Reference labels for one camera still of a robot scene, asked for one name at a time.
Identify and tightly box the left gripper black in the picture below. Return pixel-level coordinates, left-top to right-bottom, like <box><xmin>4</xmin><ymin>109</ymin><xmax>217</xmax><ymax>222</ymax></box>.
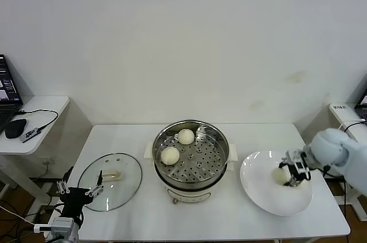
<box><xmin>56</xmin><ymin>167</ymin><xmax>104</xmax><ymax>218</ymax></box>

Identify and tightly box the black usb cable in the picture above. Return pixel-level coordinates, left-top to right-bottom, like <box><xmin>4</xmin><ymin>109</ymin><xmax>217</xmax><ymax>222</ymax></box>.
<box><xmin>15</xmin><ymin>108</ymin><xmax>59</xmax><ymax>132</ymax></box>

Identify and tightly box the stainless steel steamer basket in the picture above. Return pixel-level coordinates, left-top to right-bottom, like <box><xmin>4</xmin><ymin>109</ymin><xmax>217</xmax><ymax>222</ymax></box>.
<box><xmin>143</xmin><ymin>120</ymin><xmax>239</xmax><ymax>186</ymax></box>

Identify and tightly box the black power adapter cable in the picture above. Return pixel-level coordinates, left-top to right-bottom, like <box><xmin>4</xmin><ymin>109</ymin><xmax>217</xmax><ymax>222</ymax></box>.
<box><xmin>343</xmin><ymin>119</ymin><xmax>367</xmax><ymax>132</ymax></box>

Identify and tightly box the black floor cable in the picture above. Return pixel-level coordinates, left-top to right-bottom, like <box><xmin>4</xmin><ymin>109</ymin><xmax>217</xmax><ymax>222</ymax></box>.
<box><xmin>0</xmin><ymin>198</ymin><xmax>63</xmax><ymax>224</ymax></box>

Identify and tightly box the white floor cable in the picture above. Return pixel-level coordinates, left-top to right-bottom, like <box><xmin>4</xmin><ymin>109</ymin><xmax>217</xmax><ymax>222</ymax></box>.
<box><xmin>0</xmin><ymin>207</ymin><xmax>45</xmax><ymax>231</ymax></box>

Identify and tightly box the open black laptop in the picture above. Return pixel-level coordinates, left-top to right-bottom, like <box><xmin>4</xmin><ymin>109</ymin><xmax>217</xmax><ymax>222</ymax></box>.
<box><xmin>0</xmin><ymin>54</ymin><xmax>24</xmax><ymax>134</ymax></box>
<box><xmin>354</xmin><ymin>73</ymin><xmax>367</xmax><ymax>118</ymax></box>

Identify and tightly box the white round plate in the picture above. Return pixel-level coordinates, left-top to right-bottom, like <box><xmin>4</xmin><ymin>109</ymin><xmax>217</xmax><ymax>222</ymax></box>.
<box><xmin>239</xmin><ymin>150</ymin><xmax>314</xmax><ymax>217</ymax></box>

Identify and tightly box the glass pot lid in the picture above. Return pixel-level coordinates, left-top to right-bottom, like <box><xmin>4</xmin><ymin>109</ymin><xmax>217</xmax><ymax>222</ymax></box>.
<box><xmin>76</xmin><ymin>152</ymin><xmax>143</xmax><ymax>212</ymax></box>

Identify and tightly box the black computer mouse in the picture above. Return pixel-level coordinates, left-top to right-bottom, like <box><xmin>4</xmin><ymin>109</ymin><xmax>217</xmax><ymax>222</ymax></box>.
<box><xmin>4</xmin><ymin>119</ymin><xmax>27</xmax><ymax>140</ymax></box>

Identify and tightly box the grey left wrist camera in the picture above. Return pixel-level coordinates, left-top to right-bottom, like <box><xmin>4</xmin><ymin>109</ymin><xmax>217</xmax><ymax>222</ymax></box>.
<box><xmin>33</xmin><ymin>216</ymin><xmax>78</xmax><ymax>235</ymax></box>

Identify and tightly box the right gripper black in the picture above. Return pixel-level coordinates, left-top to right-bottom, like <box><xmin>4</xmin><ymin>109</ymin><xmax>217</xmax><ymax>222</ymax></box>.
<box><xmin>279</xmin><ymin>159</ymin><xmax>312</xmax><ymax>188</ymax></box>

